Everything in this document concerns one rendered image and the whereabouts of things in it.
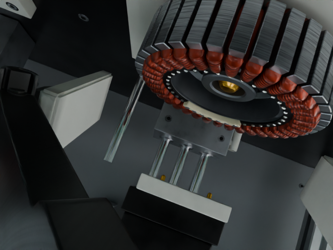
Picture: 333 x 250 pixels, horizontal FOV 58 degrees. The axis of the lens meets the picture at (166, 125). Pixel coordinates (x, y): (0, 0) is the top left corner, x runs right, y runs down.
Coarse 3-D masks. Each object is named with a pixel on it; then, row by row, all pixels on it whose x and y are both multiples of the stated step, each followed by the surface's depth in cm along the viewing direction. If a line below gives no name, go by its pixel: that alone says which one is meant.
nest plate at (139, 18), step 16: (128, 0) 18; (144, 0) 17; (160, 0) 16; (288, 0) 13; (304, 0) 13; (320, 0) 12; (128, 16) 19; (144, 16) 19; (320, 16) 13; (144, 32) 21
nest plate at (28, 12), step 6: (0, 0) 24; (6, 0) 24; (12, 0) 23; (18, 0) 23; (24, 0) 24; (30, 0) 25; (0, 6) 25; (6, 6) 25; (12, 6) 24; (18, 6) 24; (24, 6) 24; (30, 6) 25; (18, 12) 25; (24, 12) 25; (30, 12) 25; (30, 18) 26
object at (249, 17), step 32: (192, 0) 14; (224, 0) 13; (256, 0) 13; (160, 32) 14; (192, 32) 13; (224, 32) 12; (256, 32) 13; (288, 32) 12; (320, 32) 13; (160, 64) 15; (192, 64) 14; (224, 64) 14; (256, 64) 12; (288, 64) 12; (320, 64) 13; (160, 96) 20; (192, 96) 20; (224, 96) 19; (256, 96) 20; (288, 96) 13; (320, 96) 13; (256, 128) 20; (288, 128) 17; (320, 128) 16
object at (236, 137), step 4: (236, 132) 31; (232, 136) 31; (236, 136) 30; (240, 136) 31; (232, 140) 30; (236, 140) 30; (232, 144) 30; (236, 144) 30; (228, 148) 30; (232, 148) 30; (236, 148) 30
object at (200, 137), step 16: (160, 112) 30; (176, 112) 30; (160, 128) 29; (176, 128) 29; (192, 128) 29; (208, 128) 29; (224, 128) 30; (176, 144) 33; (192, 144) 29; (208, 144) 29; (224, 144) 29
